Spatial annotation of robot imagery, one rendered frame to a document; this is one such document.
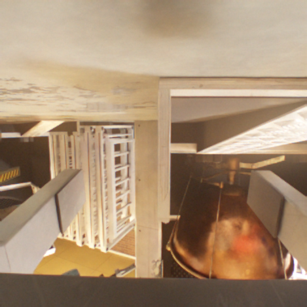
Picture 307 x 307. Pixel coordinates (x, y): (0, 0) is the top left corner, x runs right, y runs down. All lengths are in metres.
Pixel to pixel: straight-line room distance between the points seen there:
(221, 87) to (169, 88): 0.05
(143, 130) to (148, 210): 0.90
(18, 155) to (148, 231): 2.23
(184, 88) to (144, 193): 2.27
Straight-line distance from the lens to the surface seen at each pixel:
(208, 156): 1.19
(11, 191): 3.79
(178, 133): 0.99
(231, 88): 0.22
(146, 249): 2.74
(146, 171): 2.38
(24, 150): 3.73
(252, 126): 0.43
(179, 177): 2.07
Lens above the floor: 0.04
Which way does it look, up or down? 8 degrees up
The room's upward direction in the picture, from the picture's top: 180 degrees counter-clockwise
